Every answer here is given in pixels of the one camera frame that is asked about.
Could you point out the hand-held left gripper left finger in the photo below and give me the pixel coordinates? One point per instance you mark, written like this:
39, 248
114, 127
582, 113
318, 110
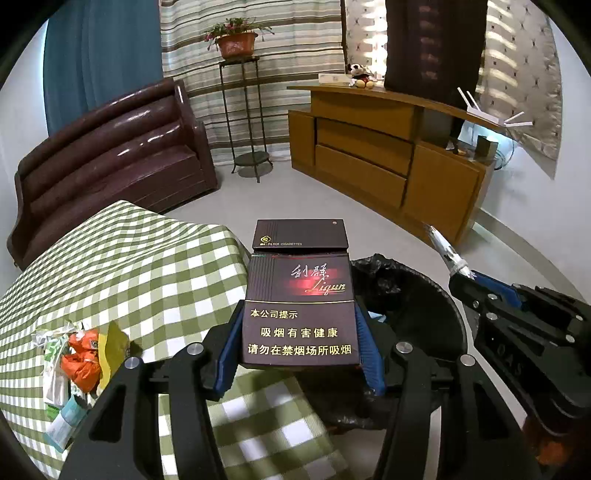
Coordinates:
228, 350

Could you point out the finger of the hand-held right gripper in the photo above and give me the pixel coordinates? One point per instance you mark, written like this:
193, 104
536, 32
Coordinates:
468, 293
501, 290

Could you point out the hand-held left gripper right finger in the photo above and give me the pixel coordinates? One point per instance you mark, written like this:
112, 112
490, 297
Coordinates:
369, 355

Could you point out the white printed packet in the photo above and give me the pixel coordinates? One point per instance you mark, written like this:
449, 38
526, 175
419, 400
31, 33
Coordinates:
450, 256

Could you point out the trash bin with black bag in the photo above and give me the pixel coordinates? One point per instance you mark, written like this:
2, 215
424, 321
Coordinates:
415, 314

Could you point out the dark cigarette box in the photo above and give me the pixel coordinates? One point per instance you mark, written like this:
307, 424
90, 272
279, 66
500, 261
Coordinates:
300, 323

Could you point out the white green wrapper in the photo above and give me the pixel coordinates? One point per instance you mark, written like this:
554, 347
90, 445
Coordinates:
53, 364

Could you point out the yellow wrapper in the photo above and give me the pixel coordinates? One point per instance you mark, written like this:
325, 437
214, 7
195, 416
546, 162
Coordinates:
113, 346

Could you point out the green checkered tablecloth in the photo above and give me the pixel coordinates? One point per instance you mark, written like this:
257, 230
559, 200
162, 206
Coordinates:
138, 277

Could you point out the small brown box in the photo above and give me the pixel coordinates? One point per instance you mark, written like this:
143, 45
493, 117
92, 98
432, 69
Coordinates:
487, 148

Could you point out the crumpled orange wrapper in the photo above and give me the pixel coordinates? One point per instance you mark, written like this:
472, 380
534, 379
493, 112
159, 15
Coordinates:
83, 364

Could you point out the wooden cabinet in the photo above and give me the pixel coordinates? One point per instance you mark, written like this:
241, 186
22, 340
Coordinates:
360, 180

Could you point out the white router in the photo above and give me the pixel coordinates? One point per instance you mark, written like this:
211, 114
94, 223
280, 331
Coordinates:
480, 115

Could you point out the black metal plant stand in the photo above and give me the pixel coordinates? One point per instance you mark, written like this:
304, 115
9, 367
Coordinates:
251, 159

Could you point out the beige quilted curtain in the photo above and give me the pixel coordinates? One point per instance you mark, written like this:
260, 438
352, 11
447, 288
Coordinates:
521, 69

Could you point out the brown leather sofa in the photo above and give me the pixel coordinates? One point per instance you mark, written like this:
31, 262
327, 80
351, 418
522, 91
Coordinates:
115, 157

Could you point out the mouse plush toy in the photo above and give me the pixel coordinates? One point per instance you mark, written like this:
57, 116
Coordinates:
359, 76

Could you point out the dark purple curtain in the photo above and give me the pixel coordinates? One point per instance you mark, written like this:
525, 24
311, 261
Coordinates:
434, 46

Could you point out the white box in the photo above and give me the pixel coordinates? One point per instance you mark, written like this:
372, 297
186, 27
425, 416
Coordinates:
333, 79

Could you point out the striped curtain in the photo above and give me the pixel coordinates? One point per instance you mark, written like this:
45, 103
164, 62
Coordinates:
295, 55

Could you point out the potted plant in orange pot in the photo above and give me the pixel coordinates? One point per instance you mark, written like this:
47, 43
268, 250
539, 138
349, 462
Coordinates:
236, 46

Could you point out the blue curtain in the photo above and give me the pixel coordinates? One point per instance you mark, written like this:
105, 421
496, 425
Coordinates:
101, 55

